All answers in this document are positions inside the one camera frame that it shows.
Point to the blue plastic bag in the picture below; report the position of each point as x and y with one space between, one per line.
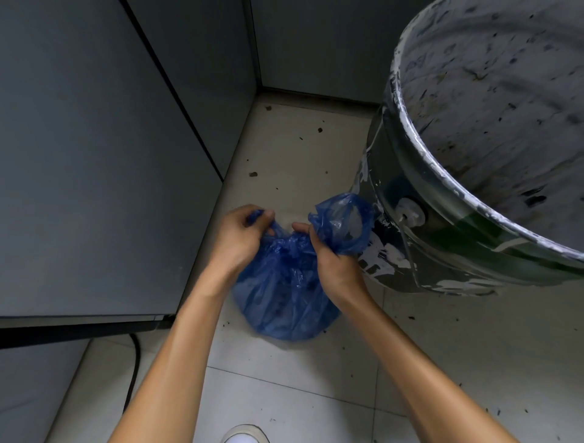
287 306

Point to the paint-stained bucket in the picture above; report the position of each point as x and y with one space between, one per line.
492 91

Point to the person's left hand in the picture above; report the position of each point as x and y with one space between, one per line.
237 242

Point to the person's left forearm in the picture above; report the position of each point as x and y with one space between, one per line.
173 374

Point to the person's right forearm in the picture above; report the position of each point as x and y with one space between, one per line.
410 374

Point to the white left sneaker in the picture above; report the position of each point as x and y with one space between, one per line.
244 437

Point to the grey vented cabinet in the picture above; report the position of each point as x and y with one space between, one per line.
319 45

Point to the person's right hand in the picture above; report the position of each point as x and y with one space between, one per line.
340 278

